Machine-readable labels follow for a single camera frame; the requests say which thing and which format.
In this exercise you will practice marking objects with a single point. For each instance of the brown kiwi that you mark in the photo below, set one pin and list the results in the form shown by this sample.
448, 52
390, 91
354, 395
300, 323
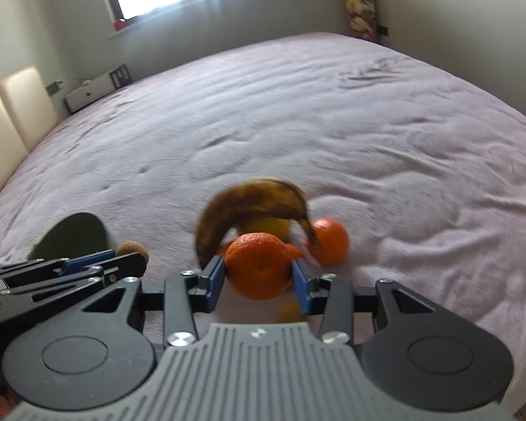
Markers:
133, 251

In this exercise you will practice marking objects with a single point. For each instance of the green bowl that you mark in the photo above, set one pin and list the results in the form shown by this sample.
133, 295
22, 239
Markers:
70, 234

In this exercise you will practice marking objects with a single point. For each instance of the brown spotted banana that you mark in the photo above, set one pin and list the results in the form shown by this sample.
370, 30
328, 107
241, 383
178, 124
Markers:
245, 201

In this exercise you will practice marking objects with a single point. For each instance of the white nightstand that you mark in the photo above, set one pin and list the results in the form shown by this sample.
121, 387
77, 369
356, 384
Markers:
90, 92

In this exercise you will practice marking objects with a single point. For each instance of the cream padded headboard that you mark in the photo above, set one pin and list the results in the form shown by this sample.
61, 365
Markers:
13, 114

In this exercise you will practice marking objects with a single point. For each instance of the yellow-red mango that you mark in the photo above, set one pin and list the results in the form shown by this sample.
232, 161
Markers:
267, 227

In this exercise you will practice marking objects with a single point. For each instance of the small red item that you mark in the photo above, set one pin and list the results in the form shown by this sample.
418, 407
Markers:
119, 24

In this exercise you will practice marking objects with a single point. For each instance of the grey wall socket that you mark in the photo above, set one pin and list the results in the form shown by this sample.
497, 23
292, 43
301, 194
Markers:
55, 87

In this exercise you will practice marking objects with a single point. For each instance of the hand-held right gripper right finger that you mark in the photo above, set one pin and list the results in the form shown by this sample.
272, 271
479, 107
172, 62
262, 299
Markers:
303, 287

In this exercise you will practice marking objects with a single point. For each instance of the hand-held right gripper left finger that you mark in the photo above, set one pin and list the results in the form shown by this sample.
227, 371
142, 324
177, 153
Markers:
214, 283

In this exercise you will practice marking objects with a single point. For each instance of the black wall socket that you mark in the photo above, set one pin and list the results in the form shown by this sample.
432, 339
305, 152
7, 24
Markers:
382, 30

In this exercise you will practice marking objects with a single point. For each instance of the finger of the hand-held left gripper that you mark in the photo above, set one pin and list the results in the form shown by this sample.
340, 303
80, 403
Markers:
122, 267
87, 262

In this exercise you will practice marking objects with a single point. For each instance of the colourful plush toy pile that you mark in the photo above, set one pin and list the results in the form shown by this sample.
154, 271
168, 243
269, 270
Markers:
359, 0

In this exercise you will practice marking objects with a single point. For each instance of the orange mandarin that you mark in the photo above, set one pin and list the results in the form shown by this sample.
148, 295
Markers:
258, 267
331, 241

